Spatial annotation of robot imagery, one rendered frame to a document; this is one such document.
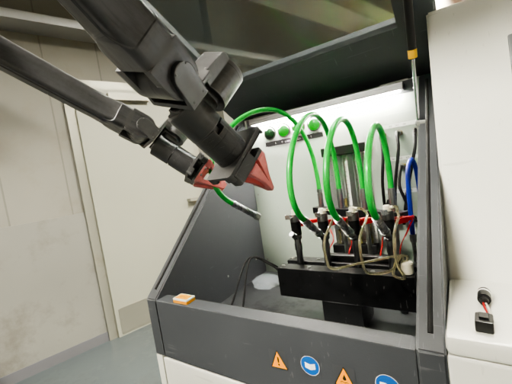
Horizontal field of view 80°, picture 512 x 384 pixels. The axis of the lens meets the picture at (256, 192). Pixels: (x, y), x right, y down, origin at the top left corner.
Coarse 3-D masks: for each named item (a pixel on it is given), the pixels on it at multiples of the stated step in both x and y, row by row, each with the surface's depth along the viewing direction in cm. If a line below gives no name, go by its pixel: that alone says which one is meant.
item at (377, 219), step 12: (372, 132) 63; (384, 132) 72; (372, 144) 61; (384, 144) 74; (384, 156) 75; (372, 192) 58; (372, 204) 58; (396, 204) 77; (372, 216) 60; (384, 228) 64
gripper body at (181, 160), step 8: (176, 152) 75; (184, 152) 76; (200, 152) 75; (176, 160) 75; (184, 160) 75; (192, 160) 76; (200, 160) 75; (176, 168) 77; (184, 168) 76; (192, 168) 73
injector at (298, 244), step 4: (296, 216) 83; (292, 220) 83; (296, 220) 83; (292, 224) 83; (296, 224) 83; (300, 224) 84; (292, 228) 84; (296, 228) 83; (300, 228) 84; (292, 232) 82; (296, 232) 83; (300, 232) 83; (292, 236) 82; (296, 236) 83; (300, 236) 84; (296, 240) 84; (300, 240) 84; (296, 244) 84; (300, 244) 84; (296, 248) 84; (300, 248) 84; (296, 252) 85; (300, 252) 84; (300, 256) 84; (300, 260) 84
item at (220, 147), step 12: (228, 132) 44; (240, 132) 51; (252, 132) 48; (204, 144) 44; (216, 144) 44; (228, 144) 44; (240, 144) 46; (252, 144) 48; (216, 156) 45; (228, 156) 45; (240, 156) 45; (216, 168) 49; (228, 168) 46; (216, 180) 47; (228, 180) 45
